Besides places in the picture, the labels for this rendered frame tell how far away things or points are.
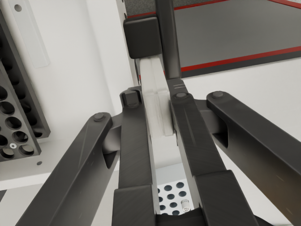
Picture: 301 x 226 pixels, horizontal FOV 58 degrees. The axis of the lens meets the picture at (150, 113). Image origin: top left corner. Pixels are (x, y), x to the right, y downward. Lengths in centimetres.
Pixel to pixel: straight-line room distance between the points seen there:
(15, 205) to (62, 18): 22
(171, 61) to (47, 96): 15
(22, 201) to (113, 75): 24
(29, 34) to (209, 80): 23
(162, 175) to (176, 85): 28
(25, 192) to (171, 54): 26
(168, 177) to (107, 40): 29
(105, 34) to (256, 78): 27
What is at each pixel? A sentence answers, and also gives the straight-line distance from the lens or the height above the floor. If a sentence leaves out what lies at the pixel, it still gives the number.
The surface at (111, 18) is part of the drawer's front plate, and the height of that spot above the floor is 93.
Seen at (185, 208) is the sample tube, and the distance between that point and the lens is 45.
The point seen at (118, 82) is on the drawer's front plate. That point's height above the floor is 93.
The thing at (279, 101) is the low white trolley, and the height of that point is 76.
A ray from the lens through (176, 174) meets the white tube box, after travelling 43.
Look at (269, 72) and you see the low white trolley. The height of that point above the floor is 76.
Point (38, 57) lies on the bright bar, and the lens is 28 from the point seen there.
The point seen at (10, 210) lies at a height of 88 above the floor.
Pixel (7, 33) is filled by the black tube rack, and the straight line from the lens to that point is 26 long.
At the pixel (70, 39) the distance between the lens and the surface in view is 28.
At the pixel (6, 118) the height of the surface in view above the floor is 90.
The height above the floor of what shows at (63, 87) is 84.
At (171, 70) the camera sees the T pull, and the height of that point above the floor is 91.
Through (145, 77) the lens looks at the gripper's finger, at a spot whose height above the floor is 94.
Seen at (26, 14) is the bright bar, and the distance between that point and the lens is 27.
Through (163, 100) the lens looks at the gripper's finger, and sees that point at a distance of 15.
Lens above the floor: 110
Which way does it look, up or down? 61 degrees down
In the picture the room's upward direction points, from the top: 172 degrees clockwise
